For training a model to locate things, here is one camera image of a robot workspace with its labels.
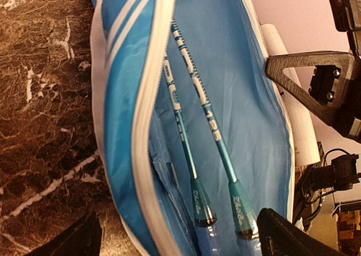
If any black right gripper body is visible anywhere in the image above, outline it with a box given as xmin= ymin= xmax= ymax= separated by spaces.
xmin=309 ymin=65 xmax=360 ymax=143

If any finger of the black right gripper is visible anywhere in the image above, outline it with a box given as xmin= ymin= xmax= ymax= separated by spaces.
xmin=266 ymin=51 xmax=354 ymax=114

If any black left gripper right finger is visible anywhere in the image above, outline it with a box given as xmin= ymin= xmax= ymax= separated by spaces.
xmin=257 ymin=208 xmax=343 ymax=256

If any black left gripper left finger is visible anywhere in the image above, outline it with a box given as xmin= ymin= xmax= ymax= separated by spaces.
xmin=28 ymin=212 xmax=102 ymax=255

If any blue badminton racket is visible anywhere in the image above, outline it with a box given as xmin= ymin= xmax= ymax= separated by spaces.
xmin=170 ymin=19 xmax=259 ymax=240
xmin=163 ymin=56 xmax=221 ymax=255

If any white shuttlecock tube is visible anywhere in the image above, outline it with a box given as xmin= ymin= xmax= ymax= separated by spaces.
xmin=261 ymin=24 xmax=320 ymax=167

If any blue racket bag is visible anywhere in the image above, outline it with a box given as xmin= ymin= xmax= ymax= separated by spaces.
xmin=90 ymin=0 xmax=295 ymax=255

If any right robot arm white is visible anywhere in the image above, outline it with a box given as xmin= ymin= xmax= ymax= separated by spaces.
xmin=266 ymin=51 xmax=360 ymax=191

